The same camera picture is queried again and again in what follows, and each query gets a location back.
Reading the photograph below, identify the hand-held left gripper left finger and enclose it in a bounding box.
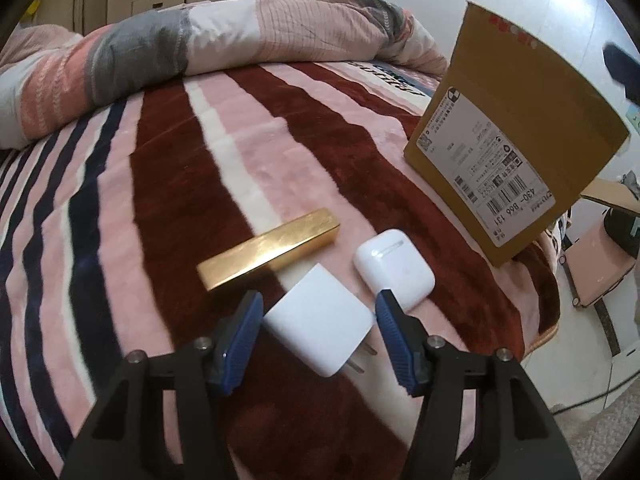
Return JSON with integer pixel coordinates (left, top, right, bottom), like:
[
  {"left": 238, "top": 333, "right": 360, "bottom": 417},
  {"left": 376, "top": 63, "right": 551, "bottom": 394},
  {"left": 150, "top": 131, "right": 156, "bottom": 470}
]
[{"left": 60, "top": 290, "right": 264, "bottom": 480}]

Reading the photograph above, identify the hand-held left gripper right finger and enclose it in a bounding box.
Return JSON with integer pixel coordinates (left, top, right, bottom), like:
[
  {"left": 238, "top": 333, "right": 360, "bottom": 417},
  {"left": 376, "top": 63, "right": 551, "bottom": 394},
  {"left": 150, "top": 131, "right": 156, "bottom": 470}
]
[{"left": 375, "top": 290, "right": 582, "bottom": 480}]

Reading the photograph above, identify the white earbuds case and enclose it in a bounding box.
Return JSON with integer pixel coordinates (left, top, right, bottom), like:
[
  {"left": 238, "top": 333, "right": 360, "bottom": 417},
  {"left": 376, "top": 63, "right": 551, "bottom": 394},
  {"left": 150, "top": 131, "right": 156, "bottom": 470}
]
[{"left": 353, "top": 229, "right": 434, "bottom": 314}]

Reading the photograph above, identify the white power adapter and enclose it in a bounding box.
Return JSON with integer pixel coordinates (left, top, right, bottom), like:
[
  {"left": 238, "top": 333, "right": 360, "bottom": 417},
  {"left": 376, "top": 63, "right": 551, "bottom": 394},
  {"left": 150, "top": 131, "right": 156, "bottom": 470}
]
[{"left": 262, "top": 263, "right": 377, "bottom": 379}]

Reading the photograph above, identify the gold bar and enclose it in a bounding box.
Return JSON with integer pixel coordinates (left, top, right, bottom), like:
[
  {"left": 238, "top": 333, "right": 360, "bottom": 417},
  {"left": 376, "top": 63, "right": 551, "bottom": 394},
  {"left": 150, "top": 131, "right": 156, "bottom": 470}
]
[{"left": 196, "top": 208, "right": 342, "bottom": 292}]

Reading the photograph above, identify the cardboard box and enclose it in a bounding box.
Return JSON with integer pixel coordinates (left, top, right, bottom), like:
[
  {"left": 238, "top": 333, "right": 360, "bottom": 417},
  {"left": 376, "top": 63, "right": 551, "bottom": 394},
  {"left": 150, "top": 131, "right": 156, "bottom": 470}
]
[{"left": 403, "top": 0, "right": 632, "bottom": 268}]

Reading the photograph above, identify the striped plush blanket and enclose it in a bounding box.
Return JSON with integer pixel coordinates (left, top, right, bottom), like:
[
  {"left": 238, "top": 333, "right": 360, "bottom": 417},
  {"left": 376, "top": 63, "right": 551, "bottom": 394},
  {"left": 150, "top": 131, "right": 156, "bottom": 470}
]
[{"left": 0, "top": 57, "right": 563, "bottom": 480}]

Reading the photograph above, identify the pink stool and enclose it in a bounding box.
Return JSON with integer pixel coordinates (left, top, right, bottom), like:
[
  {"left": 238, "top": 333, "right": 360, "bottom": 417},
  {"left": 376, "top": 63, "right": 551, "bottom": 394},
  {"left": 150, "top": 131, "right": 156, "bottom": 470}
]
[{"left": 559, "top": 220, "right": 637, "bottom": 310}]

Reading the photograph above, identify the pink grey quilt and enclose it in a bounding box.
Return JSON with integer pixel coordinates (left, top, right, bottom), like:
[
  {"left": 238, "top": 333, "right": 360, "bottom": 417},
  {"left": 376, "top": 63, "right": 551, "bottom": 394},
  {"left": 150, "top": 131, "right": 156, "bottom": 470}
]
[{"left": 0, "top": 0, "right": 449, "bottom": 149}]

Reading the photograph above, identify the dark cloth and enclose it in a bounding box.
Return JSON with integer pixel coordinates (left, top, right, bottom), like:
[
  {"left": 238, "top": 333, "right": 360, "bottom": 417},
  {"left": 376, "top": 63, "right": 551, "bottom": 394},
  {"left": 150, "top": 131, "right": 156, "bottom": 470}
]
[{"left": 602, "top": 42, "right": 640, "bottom": 98}]

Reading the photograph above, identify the black cable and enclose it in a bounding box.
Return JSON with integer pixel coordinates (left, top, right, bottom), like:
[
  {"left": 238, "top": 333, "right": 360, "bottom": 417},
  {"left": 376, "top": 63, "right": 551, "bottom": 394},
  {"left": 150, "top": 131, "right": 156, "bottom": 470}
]
[{"left": 550, "top": 389, "right": 640, "bottom": 413}]

